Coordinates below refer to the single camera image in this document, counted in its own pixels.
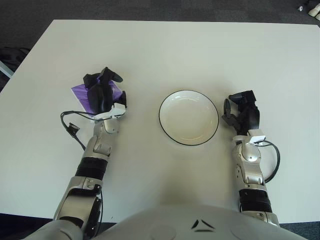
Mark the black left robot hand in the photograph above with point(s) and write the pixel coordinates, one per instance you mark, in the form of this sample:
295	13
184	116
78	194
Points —
100	97

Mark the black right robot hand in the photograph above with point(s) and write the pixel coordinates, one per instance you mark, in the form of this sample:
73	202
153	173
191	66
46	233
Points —
252	117

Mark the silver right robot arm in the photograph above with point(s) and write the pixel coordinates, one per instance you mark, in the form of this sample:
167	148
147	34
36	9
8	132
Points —
250	157

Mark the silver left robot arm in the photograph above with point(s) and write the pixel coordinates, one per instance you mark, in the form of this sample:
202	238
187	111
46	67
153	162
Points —
100	147

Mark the white plate with black rim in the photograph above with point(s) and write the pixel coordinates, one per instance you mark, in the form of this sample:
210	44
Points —
188	117

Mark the dark bag on floor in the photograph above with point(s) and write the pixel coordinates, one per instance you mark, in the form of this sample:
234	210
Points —
15	53

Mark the light grey furniture edge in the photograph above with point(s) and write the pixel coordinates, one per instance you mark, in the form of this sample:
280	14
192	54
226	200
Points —
6	68

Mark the small white floor object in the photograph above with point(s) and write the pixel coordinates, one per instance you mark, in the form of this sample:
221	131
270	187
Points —
300	8

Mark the grey robot torso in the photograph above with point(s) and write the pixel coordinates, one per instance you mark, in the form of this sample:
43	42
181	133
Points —
200	225

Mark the white robot foot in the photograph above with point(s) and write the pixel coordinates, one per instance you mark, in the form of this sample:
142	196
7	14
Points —
314	11

